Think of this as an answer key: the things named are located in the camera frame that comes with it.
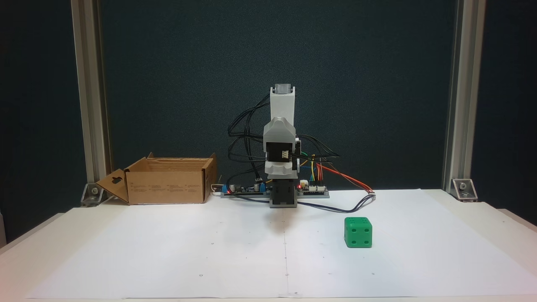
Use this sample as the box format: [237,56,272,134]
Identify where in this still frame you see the green dice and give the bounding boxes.
[344,217,373,249]

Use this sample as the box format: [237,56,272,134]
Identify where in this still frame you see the blue circuit board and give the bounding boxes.
[222,182,271,198]

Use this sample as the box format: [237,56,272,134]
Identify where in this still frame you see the controller circuit board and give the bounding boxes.
[297,180,330,198]

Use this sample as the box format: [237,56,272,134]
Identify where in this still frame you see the brown cardboard box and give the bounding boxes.
[96,153,218,206]

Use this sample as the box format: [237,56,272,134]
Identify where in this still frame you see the coloured jumper wires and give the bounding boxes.
[300,153,323,187]

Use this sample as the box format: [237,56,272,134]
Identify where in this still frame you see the orange red wire bundle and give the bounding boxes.
[315,161,375,194]

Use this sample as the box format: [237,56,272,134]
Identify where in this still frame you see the black cable with white connector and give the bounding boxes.
[229,193,377,214]

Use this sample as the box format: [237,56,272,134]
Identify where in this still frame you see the metal corner bracket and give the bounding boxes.
[81,182,104,207]
[451,178,479,203]

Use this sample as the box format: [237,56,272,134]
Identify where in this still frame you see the aluminium frame post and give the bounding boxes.
[70,0,113,186]
[442,0,487,193]

